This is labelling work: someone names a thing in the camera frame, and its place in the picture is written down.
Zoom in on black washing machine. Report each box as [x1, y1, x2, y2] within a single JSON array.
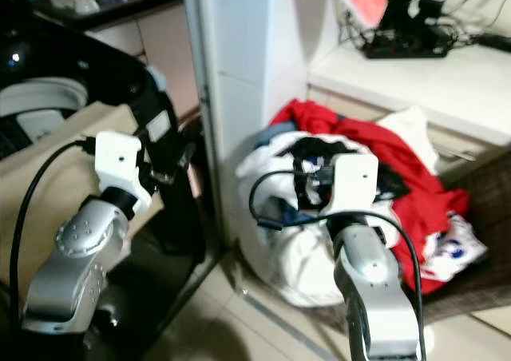
[[0, 24, 212, 361]]

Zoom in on black garment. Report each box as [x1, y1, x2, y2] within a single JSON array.
[[286, 136, 351, 167]]

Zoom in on blue denim garment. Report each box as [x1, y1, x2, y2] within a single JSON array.
[[258, 121, 298, 148]]

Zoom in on white garment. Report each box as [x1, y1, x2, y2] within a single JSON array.
[[235, 129, 408, 308]]

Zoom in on red garment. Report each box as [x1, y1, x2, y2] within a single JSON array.
[[267, 98, 472, 297]]

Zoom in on cream white cloth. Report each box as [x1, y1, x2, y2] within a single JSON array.
[[374, 105, 442, 175]]

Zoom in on beige cloth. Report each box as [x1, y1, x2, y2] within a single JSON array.
[[0, 101, 168, 314]]

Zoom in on white printed cloth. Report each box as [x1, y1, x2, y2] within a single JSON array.
[[419, 212, 489, 283]]

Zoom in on black power strip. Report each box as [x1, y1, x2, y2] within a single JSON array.
[[361, 0, 458, 60]]

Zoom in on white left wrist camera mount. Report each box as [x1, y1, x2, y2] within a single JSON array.
[[93, 131, 153, 216]]

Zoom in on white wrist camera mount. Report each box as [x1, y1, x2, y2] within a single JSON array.
[[318, 153, 381, 216], [93, 131, 153, 216]]

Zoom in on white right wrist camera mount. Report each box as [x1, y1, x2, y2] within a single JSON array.
[[318, 153, 381, 216]]

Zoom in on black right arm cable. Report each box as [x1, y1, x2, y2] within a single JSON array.
[[248, 169, 426, 361]]

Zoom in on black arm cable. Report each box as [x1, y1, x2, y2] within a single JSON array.
[[9, 137, 98, 331], [248, 169, 426, 361]]

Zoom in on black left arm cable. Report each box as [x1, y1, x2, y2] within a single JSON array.
[[9, 137, 98, 331]]

